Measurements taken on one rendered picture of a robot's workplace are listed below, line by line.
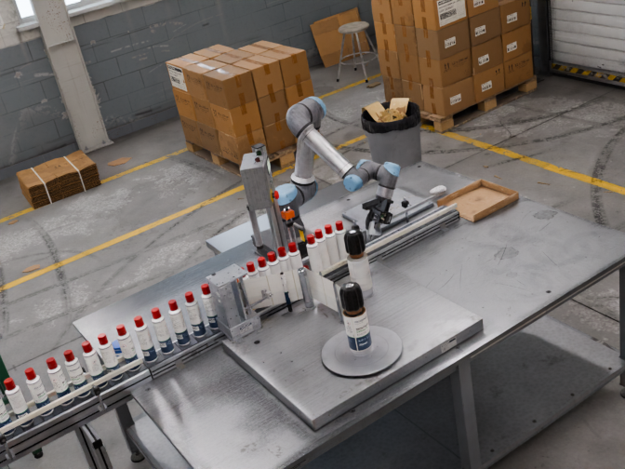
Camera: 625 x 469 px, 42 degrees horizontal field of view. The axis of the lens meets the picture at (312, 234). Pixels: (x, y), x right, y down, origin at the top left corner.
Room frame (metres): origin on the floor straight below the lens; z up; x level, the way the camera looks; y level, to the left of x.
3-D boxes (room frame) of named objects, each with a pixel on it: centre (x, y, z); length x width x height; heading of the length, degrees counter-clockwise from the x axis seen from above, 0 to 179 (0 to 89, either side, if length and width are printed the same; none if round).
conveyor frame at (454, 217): (3.14, 0.04, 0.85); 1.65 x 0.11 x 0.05; 118
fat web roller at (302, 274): (2.90, 0.07, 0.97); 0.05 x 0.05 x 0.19
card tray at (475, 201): (3.61, -0.84, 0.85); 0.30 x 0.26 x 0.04; 118
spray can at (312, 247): (3.14, 0.01, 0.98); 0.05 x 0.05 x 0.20
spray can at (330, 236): (3.20, -0.07, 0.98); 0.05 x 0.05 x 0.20
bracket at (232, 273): (2.85, 0.37, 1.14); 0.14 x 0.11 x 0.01; 118
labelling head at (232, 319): (2.85, 0.37, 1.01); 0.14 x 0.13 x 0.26; 118
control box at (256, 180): (3.16, 0.18, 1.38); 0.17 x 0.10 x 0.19; 174
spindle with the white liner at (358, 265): (2.93, -0.16, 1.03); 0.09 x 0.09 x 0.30
